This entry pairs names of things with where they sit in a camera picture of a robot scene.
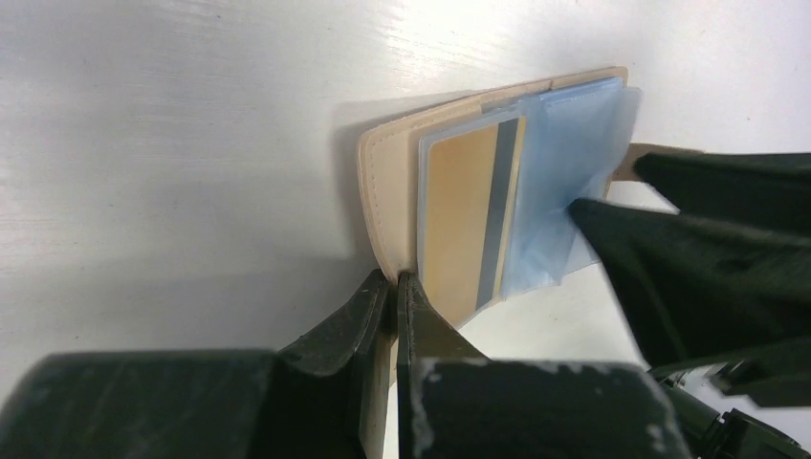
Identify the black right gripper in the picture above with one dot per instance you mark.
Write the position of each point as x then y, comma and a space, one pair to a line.
696, 291

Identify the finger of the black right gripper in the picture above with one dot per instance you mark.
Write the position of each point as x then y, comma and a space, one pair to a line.
767, 191

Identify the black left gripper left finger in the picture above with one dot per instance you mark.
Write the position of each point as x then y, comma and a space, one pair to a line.
322, 396

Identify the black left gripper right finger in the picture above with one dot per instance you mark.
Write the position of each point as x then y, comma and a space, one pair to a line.
454, 402

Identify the blue plastic card sleeves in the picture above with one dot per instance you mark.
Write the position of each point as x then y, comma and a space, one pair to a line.
575, 138

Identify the gold card grey stripe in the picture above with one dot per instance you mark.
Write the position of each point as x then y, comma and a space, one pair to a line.
466, 190

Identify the beige card holder wallet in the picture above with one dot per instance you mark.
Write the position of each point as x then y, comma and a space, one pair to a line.
388, 169

